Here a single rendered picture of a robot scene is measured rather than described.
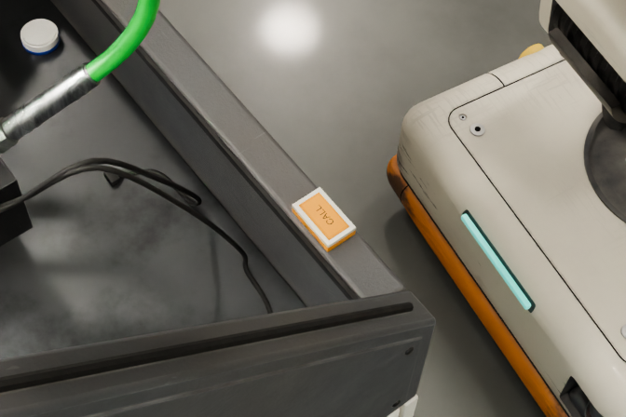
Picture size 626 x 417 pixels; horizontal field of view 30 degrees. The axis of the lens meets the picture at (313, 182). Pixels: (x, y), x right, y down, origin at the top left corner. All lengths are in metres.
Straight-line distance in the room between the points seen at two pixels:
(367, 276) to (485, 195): 0.87
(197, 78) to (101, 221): 0.17
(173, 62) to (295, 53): 1.23
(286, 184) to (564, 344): 0.82
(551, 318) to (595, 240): 0.15
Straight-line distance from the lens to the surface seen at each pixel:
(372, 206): 2.11
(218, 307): 1.09
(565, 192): 1.85
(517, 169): 1.85
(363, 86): 2.26
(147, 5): 0.77
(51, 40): 1.26
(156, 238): 1.12
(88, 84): 0.82
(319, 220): 0.98
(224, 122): 1.05
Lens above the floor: 1.80
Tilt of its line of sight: 58 degrees down
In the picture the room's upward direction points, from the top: 3 degrees clockwise
